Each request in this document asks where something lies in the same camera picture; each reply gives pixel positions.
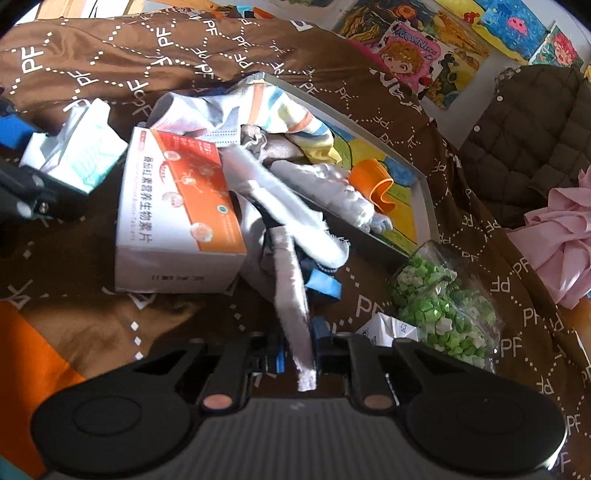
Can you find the brown quilted jacket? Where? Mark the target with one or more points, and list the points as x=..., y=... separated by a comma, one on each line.
x=531, y=138

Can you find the group of cartoon wall posters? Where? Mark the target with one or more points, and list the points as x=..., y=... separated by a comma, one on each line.
x=415, y=55

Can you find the navy blue cloth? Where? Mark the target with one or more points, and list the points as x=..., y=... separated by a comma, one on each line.
x=323, y=282

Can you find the grey tray with frog picture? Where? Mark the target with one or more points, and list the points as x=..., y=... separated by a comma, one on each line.
x=404, y=198

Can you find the white fluffy cloth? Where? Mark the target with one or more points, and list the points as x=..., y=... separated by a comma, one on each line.
x=323, y=184

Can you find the grey blue face mask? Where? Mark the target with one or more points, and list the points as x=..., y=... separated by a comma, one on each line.
x=217, y=137

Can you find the striped cloth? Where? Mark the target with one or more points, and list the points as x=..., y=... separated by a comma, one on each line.
x=286, y=115

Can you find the wooden bed rail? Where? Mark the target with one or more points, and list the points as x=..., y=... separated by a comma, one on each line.
x=69, y=7

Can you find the pink cloth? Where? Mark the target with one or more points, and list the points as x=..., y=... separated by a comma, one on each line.
x=563, y=230

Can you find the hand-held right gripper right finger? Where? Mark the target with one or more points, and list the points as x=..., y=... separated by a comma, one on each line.
x=364, y=369

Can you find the orange white medicine box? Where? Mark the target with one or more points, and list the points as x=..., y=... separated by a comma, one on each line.
x=175, y=221

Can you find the small white box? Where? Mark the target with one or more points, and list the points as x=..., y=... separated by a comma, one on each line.
x=383, y=330

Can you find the grey white sock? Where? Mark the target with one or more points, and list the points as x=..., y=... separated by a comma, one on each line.
x=173, y=110

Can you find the brown printed blanket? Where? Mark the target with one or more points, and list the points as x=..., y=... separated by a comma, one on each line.
x=92, y=60

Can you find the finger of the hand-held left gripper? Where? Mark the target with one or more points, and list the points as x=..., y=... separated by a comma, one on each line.
x=27, y=194
x=11, y=131

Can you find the orange plastic cup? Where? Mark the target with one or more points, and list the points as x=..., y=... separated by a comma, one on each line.
x=369, y=177

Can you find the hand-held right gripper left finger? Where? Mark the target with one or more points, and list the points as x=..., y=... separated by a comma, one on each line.
x=231, y=369

